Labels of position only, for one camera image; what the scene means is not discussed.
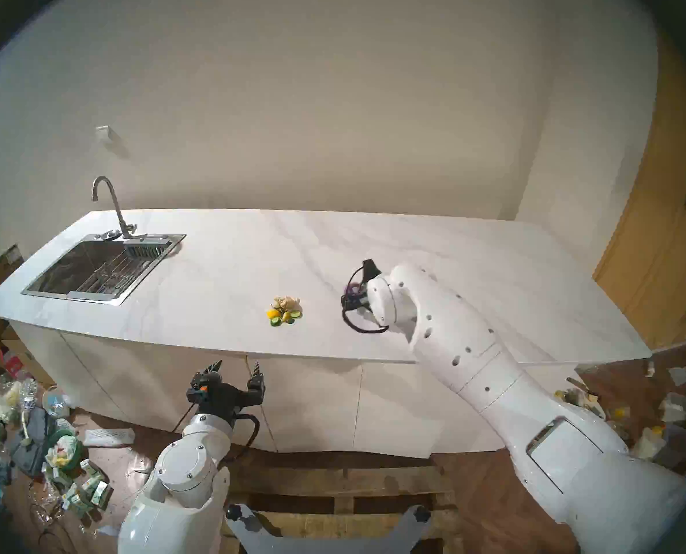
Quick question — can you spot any clear round container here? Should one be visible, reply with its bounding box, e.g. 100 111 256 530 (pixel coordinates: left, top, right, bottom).
42 385 72 418

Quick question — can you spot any white red plastic bag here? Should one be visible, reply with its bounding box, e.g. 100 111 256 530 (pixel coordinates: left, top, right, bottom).
0 348 29 380

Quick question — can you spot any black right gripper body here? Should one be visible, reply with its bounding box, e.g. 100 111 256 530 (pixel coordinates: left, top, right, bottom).
346 279 372 312

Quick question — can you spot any grey fabric pouch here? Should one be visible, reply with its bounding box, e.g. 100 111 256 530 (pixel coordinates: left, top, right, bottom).
10 407 55 478

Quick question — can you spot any clear plastic box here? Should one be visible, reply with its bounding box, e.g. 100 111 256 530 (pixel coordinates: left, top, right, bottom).
659 392 686 424

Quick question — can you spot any green bowl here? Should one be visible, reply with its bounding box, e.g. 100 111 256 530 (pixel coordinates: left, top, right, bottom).
44 432 84 471

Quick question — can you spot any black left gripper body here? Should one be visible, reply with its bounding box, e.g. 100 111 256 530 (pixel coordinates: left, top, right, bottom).
202 385 250 424

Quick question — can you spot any wooden room door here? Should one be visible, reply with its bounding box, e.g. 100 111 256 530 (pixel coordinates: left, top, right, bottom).
592 36 686 351

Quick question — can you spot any wire sink rack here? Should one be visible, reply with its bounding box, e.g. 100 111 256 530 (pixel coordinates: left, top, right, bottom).
75 253 159 297

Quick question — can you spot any black floor cable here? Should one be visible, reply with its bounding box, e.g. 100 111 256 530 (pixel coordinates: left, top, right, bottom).
29 484 78 554

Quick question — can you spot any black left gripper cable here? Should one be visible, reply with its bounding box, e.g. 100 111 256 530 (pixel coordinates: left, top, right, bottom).
228 413 261 462

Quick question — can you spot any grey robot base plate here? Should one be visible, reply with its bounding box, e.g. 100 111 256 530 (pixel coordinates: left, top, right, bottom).
226 504 433 554

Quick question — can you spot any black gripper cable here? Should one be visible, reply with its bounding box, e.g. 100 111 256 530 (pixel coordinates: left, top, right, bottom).
228 413 261 462
341 260 390 334

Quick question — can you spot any wooden pallet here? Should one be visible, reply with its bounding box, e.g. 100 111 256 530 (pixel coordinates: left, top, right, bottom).
222 463 465 554

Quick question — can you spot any steel gooseneck faucet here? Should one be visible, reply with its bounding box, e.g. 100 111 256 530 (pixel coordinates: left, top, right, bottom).
91 176 147 240

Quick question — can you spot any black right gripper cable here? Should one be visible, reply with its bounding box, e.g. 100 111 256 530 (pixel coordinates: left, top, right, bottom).
341 260 390 334

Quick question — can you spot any white mesh cloth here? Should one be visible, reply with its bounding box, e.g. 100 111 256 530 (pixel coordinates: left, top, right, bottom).
82 427 135 448

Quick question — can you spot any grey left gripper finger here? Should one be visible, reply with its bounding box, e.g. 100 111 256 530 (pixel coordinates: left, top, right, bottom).
246 361 266 406
187 360 224 402

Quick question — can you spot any stainless steel sink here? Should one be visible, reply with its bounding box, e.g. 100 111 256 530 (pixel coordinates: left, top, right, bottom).
21 233 187 305

